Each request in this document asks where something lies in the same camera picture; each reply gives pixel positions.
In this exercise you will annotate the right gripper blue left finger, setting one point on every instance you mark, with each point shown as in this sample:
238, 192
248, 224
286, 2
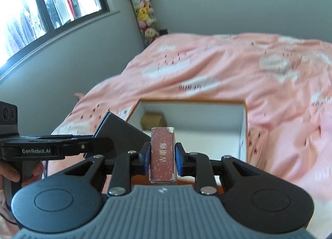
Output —
141, 160

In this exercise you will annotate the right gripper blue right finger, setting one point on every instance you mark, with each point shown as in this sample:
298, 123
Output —
185, 162

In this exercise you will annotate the red speckled small box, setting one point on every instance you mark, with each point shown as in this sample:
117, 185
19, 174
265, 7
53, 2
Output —
162, 161

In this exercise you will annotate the black box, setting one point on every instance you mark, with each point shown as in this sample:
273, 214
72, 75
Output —
124, 136

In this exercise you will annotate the person's left hand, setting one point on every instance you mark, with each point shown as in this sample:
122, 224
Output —
8, 172

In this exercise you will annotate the small brown cardboard box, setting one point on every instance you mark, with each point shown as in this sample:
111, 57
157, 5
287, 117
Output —
153, 120

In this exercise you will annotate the orange white storage box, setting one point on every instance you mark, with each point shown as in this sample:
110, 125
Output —
214, 128

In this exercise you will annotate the pink cloud print duvet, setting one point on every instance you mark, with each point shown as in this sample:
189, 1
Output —
285, 82

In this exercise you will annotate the clear tube of plush toys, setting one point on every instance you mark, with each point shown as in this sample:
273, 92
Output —
146, 20

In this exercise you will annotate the window with dark frame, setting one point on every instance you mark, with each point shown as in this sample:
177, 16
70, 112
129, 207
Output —
26, 25

